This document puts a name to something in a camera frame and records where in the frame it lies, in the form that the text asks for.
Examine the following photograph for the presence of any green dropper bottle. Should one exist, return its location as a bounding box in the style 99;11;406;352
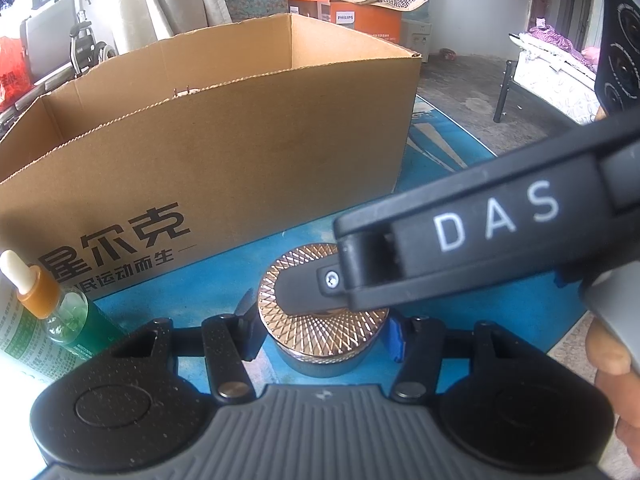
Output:
0;249;128;358

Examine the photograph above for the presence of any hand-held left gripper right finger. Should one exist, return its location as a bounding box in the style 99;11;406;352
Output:
384;311;540;404

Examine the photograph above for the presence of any red plastic bag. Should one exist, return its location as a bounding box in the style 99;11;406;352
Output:
0;35;33;111

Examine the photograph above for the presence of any gold-lidded round jar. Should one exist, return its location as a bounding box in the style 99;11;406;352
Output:
257;242;391;376

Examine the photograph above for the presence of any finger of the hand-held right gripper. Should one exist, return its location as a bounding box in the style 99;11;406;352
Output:
273;258;352;315

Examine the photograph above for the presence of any grey wheelchair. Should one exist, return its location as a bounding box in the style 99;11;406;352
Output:
19;0;118;83

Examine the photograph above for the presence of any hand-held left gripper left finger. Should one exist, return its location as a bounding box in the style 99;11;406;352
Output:
112;290;262;404

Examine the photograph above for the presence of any white bottle green label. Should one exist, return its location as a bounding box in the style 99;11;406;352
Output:
0;272;96;383

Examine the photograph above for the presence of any person's right hand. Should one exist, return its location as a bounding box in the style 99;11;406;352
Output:
585;316;640;456

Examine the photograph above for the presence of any brown cardboard box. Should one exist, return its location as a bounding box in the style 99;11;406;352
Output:
0;12;423;306

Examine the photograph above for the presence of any white water dispenser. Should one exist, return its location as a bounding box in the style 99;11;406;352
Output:
400;0;435;63

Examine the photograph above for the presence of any black-framed bed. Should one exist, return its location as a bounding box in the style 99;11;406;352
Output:
492;25;603;126

